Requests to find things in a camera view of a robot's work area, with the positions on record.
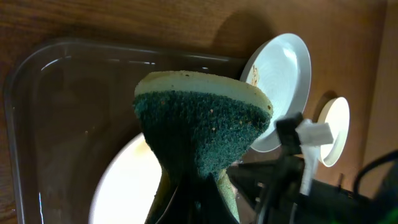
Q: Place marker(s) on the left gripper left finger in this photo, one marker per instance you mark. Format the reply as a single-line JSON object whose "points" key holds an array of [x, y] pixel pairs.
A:
{"points": [[176, 211]]}

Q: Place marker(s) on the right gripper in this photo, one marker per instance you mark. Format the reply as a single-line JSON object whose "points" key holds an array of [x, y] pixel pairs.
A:
{"points": [[284, 190]]}

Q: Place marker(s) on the white plate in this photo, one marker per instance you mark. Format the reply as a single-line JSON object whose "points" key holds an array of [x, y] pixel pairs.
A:
{"points": [[128, 186], [336, 114]]}

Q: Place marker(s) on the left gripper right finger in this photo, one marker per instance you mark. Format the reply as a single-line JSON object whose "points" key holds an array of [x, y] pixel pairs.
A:
{"points": [[214, 209]]}

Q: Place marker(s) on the green and yellow sponge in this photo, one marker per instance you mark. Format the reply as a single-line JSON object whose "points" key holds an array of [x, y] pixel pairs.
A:
{"points": [[197, 124]]}

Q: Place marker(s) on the pale blue plate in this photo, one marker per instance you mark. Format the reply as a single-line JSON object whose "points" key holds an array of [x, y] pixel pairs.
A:
{"points": [[281, 68]]}

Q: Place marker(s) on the dark brown serving tray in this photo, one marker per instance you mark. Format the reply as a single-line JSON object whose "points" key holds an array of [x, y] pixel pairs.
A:
{"points": [[68, 107]]}

